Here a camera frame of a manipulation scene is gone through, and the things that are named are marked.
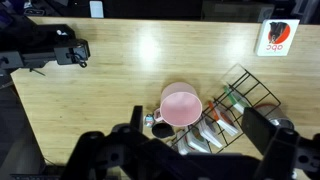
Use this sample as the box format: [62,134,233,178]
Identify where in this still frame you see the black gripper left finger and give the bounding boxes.
[129,105,144,133]

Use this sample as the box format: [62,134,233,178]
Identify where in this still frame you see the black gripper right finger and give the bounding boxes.
[240,107,278,156]

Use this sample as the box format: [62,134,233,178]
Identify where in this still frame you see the white book orange print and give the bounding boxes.
[208,100,240,137]

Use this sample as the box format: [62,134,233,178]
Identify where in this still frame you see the white book green print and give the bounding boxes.
[223,85,250,114]

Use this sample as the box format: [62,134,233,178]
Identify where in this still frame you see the white abc book red circle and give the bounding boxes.
[254,18,300,57]

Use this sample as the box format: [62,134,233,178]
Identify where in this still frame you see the small shiny candy wrapper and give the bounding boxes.
[143,113,156,128]

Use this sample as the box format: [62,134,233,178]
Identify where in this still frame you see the round silver tin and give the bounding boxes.
[254,103,295,131]

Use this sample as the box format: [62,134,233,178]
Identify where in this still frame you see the pink plastic cup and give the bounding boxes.
[153,82,203,128]

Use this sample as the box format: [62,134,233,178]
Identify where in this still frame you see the white rectangular object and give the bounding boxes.
[89,0,105,19]

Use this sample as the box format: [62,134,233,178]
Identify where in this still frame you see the black wire book rack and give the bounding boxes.
[166,63,282,156]

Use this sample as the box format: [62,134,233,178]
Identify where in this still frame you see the black clamped camera mount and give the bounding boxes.
[0,23,91,70]

